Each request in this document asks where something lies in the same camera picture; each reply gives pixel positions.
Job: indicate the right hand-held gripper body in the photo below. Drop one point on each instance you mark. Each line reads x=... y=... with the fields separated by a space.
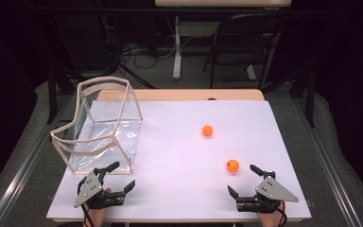
x=272 y=190

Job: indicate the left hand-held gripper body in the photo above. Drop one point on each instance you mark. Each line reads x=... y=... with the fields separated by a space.
x=89 y=187

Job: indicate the orange ball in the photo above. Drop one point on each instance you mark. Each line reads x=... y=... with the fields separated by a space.
x=207 y=130
x=233 y=165

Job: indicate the clear bag with beige trim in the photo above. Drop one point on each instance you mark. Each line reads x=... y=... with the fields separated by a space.
x=107 y=138

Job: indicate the person's right hand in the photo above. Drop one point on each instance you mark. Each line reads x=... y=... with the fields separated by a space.
x=267 y=219

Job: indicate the person's left hand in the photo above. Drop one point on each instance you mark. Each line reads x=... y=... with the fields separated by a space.
x=97 y=216

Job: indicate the wooden table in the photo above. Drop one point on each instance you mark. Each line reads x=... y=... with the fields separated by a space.
x=186 y=94

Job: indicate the black folding chair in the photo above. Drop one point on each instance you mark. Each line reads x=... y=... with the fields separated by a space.
x=233 y=58

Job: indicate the white-legged desk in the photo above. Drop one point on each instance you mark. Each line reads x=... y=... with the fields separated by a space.
x=177 y=63

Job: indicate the aluminium frame rail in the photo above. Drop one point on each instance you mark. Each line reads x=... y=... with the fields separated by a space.
x=22 y=170
x=327 y=164

